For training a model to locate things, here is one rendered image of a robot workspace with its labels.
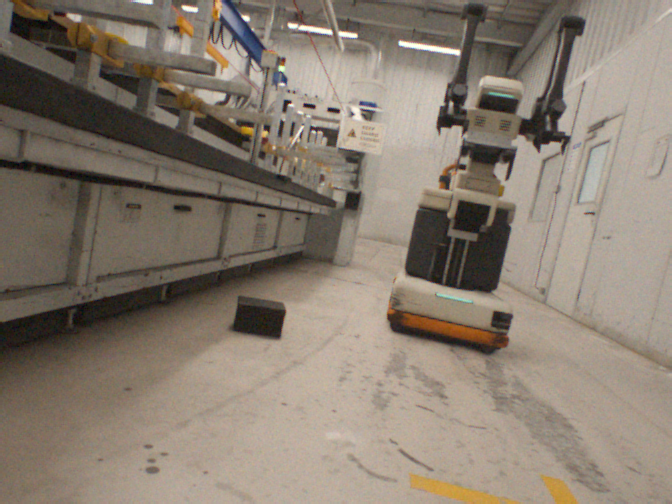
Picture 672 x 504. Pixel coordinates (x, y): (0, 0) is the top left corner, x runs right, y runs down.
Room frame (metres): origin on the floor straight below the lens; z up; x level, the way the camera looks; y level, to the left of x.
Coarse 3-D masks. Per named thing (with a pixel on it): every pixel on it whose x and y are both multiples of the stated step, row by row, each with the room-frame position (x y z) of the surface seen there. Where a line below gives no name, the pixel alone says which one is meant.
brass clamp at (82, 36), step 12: (72, 24) 1.04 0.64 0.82; (84, 24) 1.04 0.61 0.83; (72, 36) 1.04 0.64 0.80; (84, 36) 1.04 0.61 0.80; (96, 36) 1.06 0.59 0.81; (108, 36) 1.10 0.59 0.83; (84, 48) 1.06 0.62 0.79; (96, 48) 1.07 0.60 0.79; (108, 60) 1.12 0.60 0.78; (120, 60) 1.16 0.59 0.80
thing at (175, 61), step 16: (32, 32) 1.13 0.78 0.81; (48, 32) 1.12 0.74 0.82; (64, 48) 1.14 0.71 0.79; (112, 48) 1.11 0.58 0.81; (128, 48) 1.10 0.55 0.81; (144, 48) 1.10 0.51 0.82; (160, 64) 1.10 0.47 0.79; (176, 64) 1.09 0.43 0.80; (192, 64) 1.09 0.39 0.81; (208, 64) 1.08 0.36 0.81
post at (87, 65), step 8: (88, 24) 1.07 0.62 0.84; (96, 24) 1.07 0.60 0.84; (104, 24) 1.09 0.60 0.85; (104, 32) 1.10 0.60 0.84; (80, 56) 1.07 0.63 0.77; (88, 56) 1.07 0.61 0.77; (96, 56) 1.08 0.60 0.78; (80, 64) 1.07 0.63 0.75; (88, 64) 1.07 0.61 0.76; (96, 64) 1.09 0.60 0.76; (80, 72) 1.07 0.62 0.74; (88, 72) 1.07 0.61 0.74; (96, 72) 1.09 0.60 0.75; (96, 80) 1.10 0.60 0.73
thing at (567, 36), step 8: (560, 16) 2.27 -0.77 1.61; (560, 24) 2.26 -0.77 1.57; (584, 24) 2.25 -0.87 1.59; (560, 32) 2.27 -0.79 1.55; (568, 32) 2.25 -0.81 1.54; (576, 32) 2.24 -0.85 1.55; (560, 40) 2.29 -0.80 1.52; (568, 40) 2.25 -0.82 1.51; (560, 48) 2.27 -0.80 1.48; (568, 48) 2.24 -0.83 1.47; (560, 56) 2.25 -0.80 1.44; (568, 56) 2.24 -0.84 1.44; (560, 64) 2.25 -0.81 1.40; (560, 72) 2.24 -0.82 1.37; (552, 80) 2.29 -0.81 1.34; (560, 80) 2.24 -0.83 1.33; (552, 88) 2.25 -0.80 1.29; (560, 88) 2.24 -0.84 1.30; (552, 96) 2.24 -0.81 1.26; (560, 96) 2.24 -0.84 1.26
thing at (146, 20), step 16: (32, 0) 0.86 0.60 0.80; (48, 0) 0.86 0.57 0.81; (64, 0) 0.85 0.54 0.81; (80, 0) 0.85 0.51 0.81; (96, 0) 0.85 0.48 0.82; (112, 0) 0.84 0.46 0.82; (128, 0) 0.84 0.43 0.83; (96, 16) 0.87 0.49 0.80; (112, 16) 0.85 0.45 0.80; (128, 16) 0.84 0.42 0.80; (144, 16) 0.84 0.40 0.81; (160, 16) 0.85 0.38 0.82
